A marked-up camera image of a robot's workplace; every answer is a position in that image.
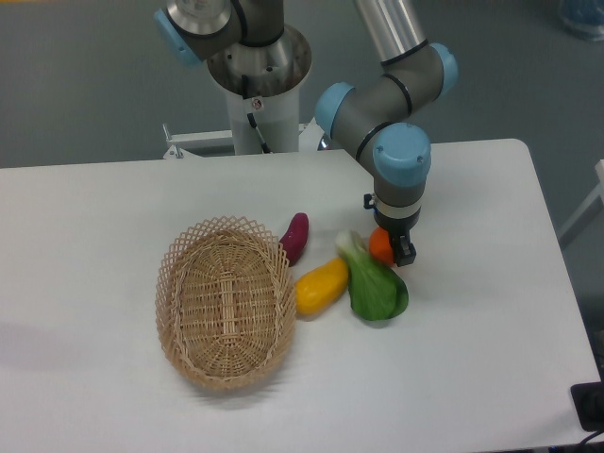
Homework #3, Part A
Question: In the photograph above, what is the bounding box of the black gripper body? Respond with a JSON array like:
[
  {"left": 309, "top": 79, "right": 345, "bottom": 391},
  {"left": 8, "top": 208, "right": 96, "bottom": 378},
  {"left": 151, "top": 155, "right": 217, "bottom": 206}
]
[{"left": 363, "top": 193, "right": 421, "bottom": 236}]

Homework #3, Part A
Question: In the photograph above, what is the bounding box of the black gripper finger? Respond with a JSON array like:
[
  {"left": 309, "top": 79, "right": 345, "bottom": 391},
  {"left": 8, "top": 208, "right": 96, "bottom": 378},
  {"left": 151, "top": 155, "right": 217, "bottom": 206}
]
[{"left": 388, "top": 230, "right": 416, "bottom": 267}]

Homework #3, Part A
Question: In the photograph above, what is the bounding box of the orange fruit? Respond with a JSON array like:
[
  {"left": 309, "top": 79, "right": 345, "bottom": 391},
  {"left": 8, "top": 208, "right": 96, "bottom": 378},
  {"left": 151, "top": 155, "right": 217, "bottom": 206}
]
[{"left": 368, "top": 227, "right": 394, "bottom": 267}]

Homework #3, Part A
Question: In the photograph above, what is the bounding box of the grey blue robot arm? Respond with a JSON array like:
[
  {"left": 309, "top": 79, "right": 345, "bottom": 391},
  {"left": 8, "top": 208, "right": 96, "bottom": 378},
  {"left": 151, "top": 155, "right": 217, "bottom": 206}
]
[{"left": 154, "top": 1, "right": 459, "bottom": 266}]

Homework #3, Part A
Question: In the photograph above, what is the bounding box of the green bok choy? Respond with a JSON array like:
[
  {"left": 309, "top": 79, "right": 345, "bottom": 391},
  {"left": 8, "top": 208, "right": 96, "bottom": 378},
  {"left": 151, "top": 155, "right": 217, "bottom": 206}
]
[{"left": 335, "top": 230, "right": 409, "bottom": 322}]

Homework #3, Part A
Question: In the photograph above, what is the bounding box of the yellow mango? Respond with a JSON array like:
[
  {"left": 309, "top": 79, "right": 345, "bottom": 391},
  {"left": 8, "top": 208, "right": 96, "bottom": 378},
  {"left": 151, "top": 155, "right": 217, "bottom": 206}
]
[{"left": 295, "top": 258, "right": 348, "bottom": 316}]

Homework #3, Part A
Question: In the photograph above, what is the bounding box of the purple sweet potato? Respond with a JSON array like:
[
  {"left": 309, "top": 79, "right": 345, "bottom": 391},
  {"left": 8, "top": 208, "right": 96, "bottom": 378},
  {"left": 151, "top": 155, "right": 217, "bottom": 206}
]
[{"left": 279, "top": 212, "right": 310, "bottom": 266}]

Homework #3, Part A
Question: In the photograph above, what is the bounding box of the woven wicker basket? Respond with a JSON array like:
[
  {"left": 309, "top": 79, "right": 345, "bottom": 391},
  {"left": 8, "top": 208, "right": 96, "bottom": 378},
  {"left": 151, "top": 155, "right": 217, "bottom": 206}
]
[{"left": 156, "top": 216, "right": 295, "bottom": 391}]

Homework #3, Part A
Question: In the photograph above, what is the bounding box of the black device at table edge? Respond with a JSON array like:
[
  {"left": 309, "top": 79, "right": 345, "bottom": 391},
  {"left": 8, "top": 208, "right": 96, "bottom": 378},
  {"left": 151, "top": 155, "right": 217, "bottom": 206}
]
[{"left": 570, "top": 381, "right": 603, "bottom": 432}]

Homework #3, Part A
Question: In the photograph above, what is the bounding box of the blue object top right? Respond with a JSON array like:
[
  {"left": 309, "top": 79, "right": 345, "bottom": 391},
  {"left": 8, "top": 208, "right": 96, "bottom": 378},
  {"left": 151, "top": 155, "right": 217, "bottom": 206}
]
[{"left": 558, "top": 0, "right": 603, "bottom": 42}]

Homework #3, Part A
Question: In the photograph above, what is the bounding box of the black cable on pedestal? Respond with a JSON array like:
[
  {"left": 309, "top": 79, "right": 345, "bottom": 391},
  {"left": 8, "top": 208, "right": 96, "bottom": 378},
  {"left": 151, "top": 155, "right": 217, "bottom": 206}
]
[{"left": 241, "top": 74, "right": 273, "bottom": 155}]

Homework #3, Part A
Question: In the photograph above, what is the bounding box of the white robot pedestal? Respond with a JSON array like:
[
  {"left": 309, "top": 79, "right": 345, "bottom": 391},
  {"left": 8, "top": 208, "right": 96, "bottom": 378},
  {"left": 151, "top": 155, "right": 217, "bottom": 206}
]
[{"left": 163, "top": 25, "right": 326, "bottom": 159}]

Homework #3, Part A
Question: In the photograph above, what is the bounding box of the white frame at right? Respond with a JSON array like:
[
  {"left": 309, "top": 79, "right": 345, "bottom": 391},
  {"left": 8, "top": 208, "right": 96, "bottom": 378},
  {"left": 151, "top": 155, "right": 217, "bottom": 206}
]
[{"left": 557, "top": 159, "right": 603, "bottom": 250}]

